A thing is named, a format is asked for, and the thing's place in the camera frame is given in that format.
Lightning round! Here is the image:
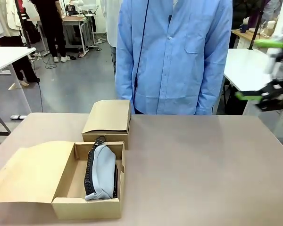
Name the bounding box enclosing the person in white coat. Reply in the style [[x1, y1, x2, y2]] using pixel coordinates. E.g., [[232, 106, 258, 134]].
[[105, 0, 120, 76]]

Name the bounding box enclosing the small cardboard box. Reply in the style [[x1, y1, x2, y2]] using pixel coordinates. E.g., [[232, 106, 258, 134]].
[[81, 99, 132, 151]]

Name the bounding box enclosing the grey workbench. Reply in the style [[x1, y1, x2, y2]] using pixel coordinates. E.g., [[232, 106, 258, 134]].
[[62, 16, 96, 54]]

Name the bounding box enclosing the large open cardboard box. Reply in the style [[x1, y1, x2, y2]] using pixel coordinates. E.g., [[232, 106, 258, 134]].
[[0, 140, 126, 221]]

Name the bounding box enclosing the person with beige shoes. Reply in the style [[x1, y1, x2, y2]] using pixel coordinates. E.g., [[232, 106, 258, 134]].
[[13, 53, 41, 87]]

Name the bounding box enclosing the person in blue shirt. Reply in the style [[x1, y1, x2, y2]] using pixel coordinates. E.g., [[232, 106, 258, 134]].
[[114, 0, 233, 116]]

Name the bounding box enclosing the wooden table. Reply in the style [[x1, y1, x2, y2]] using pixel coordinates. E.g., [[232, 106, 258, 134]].
[[231, 27, 274, 49]]

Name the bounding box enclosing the grey campus pencil case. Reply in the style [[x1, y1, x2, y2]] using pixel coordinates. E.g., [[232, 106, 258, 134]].
[[84, 136, 119, 201]]

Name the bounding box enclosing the black tripod pole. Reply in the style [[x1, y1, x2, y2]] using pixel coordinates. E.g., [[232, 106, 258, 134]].
[[14, 0, 33, 49]]

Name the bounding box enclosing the white table with leg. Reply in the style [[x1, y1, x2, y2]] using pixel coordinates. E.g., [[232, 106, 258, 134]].
[[0, 46, 36, 115]]

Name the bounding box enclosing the black stand pole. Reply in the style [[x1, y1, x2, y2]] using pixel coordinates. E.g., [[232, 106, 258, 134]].
[[248, 0, 266, 50]]

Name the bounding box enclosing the black lanyard cord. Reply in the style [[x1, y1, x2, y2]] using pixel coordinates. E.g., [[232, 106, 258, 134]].
[[133, 0, 150, 88]]

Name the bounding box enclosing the person in dark jacket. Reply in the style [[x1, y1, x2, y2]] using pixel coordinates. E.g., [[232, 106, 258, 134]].
[[228, 0, 271, 49]]

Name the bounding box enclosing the white square table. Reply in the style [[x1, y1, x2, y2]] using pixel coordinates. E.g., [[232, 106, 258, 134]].
[[223, 48, 278, 116]]

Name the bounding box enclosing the person in black clothes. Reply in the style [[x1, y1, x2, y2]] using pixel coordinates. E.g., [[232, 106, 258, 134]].
[[34, 0, 70, 63]]

